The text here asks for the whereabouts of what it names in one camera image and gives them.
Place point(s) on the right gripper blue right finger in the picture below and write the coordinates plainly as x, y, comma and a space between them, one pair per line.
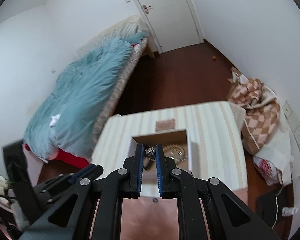
168, 188

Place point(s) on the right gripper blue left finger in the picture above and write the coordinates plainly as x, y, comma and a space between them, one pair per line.
134, 165

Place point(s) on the brown label card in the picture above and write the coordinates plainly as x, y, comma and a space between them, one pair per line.
164, 125

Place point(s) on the striped and pink table cover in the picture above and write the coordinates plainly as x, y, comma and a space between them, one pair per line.
206, 142

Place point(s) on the teal duvet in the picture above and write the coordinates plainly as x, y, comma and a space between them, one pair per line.
81, 93

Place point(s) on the white paper on bed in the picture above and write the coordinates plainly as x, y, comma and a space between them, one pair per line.
54, 120

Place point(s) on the white red printed bag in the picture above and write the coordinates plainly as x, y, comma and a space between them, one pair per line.
268, 171

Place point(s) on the checkered beige blanket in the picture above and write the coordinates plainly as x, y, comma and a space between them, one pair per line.
262, 110

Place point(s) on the small white bottle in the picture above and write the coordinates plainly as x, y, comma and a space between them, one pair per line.
289, 211

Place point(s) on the white door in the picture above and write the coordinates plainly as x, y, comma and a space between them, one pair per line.
173, 23

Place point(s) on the white wall socket strip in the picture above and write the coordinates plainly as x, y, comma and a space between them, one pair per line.
293, 121

